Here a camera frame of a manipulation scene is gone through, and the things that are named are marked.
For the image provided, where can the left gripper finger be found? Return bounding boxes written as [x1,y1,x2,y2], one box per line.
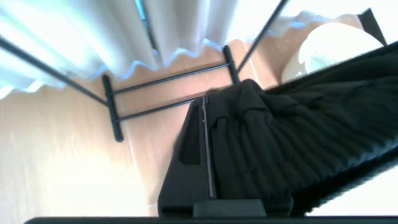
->
[157,96,268,218]

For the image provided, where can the black shorts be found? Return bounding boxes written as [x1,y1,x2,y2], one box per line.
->
[203,40,398,217]

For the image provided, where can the black clothes rack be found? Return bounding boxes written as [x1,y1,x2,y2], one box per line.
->
[0,0,290,143]

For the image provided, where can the white laundry basket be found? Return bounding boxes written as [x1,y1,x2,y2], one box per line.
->
[280,22,385,83]

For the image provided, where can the beige curtain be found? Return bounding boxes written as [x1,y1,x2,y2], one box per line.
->
[0,0,361,101]

